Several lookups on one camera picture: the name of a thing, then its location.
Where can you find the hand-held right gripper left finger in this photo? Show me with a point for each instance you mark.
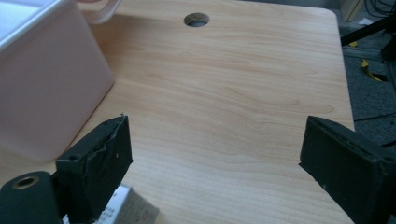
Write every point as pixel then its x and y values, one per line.
pixel 93 168

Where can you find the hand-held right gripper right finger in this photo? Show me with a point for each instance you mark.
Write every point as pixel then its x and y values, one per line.
pixel 348 165

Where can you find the pink plastic container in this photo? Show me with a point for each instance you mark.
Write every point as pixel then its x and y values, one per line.
pixel 53 93

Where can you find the white divided tray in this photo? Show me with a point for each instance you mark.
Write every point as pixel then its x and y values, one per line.
pixel 21 18

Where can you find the yellow tape strip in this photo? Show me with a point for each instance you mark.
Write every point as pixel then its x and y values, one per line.
pixel 369 72

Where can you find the black stand leg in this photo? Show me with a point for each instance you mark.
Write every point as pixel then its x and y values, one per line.
pixel 370 29

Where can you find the wooden board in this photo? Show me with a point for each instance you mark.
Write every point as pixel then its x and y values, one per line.
pixel 351 9

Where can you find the metal floor rail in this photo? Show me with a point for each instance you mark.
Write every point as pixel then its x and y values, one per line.
pixel 362 53

